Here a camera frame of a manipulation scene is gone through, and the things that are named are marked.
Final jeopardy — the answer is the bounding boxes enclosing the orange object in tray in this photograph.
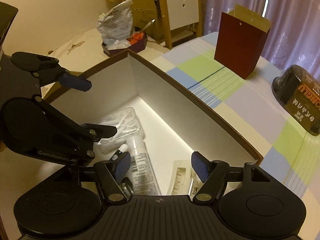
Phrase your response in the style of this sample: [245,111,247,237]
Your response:
[127,32,144,45]

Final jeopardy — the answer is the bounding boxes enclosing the dark red tray box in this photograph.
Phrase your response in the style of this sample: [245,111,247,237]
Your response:
[101,31,148,56]

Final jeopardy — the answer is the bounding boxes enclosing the large brown cardboard box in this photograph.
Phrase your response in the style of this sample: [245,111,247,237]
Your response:
[44,50,263,194]

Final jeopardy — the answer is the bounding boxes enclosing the blue white cream tube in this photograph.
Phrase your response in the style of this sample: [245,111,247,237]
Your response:
[127,135,161,196]

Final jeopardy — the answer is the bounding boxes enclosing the clear dental floss box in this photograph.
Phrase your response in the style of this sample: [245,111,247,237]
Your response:
[93,107,145,154]

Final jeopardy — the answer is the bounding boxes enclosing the dark red paper bag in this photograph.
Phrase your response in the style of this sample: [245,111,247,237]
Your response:
[214,4,271,79]

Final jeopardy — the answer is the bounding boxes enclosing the brown cardboard box on chair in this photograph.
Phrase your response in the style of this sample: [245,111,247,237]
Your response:
[131,0,164,43]

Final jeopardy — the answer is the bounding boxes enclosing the black plastic food container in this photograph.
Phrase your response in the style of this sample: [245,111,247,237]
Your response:
[272,64,319,136]

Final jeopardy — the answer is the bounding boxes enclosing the white plastic clip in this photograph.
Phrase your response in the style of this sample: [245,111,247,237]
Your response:
[167,160,203,199]

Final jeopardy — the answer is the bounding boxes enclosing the purple curtain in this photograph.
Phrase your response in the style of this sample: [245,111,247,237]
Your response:
[202,0,319,79]

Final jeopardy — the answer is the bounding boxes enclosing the checkered tablecloth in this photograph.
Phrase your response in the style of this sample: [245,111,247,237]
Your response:
[150,31,320,205]

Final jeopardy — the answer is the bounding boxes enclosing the crumpled white plastic bag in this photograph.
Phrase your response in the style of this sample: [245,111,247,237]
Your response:
[97,0,133,45]

